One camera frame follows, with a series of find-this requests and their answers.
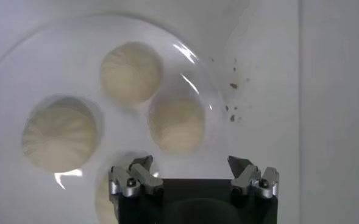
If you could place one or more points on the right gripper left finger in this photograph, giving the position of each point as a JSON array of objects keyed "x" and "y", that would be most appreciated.
[{"x": 124, "y": 179}]

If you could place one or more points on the white steamed baozi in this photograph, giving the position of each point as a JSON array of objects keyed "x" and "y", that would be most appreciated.
[
  {"x": 176, "y": 124},
  {"x": 103, "y": 201},
  {"x": 130, "y": 74},
  {"x": 60, "y": 134}
]

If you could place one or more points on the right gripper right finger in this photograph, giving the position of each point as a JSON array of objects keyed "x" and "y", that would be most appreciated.
[{"x": 246, "y": 178}]

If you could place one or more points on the white round plate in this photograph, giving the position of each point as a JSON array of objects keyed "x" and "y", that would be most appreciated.
[{"x": 75, "y": 61}]

